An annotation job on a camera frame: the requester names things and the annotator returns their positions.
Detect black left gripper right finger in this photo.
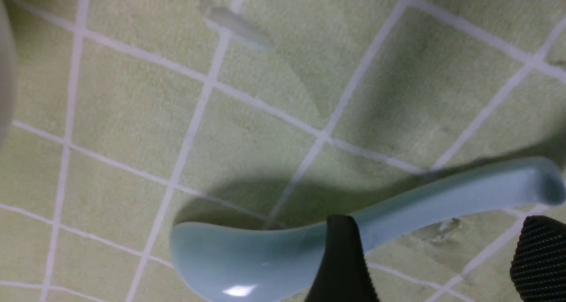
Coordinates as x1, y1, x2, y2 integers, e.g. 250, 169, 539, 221
509, 216, 566, 302

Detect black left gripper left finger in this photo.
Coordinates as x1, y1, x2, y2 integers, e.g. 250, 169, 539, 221
305, 215, 379, 302

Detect light blue ceramic spoon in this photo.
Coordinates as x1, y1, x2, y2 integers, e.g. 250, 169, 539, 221
169, 157, 565, 302

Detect light green checkered tablecloth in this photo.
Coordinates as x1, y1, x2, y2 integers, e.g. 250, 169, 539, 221
1, 0, 565, 302

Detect white bowl black rim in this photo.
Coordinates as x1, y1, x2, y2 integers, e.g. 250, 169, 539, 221
0, 0, 17, 146

